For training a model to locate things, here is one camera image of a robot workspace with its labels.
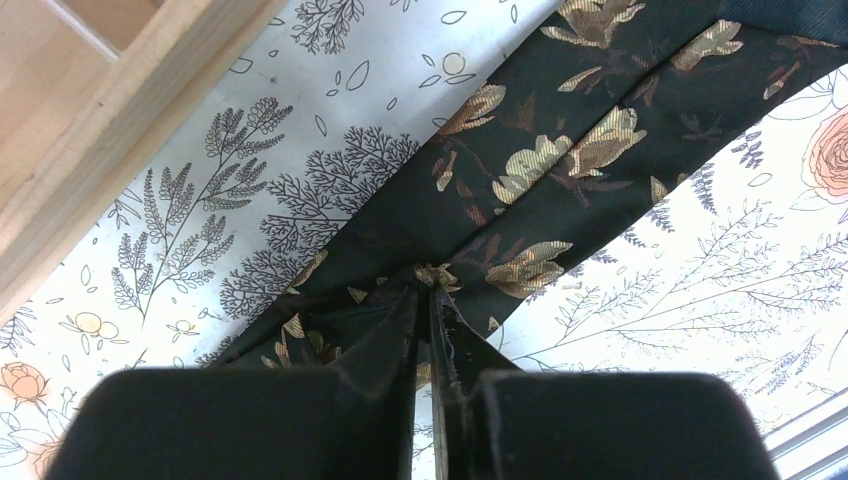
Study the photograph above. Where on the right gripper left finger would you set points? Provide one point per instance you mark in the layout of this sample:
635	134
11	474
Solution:
350	419

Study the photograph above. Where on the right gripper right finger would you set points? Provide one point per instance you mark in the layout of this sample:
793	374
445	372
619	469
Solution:
493	420

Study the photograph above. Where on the dark floral necktie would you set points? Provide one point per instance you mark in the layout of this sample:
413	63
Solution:
566	145

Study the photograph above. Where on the floral table mat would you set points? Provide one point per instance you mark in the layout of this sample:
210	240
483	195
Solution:
738	270

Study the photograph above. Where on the wooden compartment tray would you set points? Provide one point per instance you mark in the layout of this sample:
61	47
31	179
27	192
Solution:
90	91

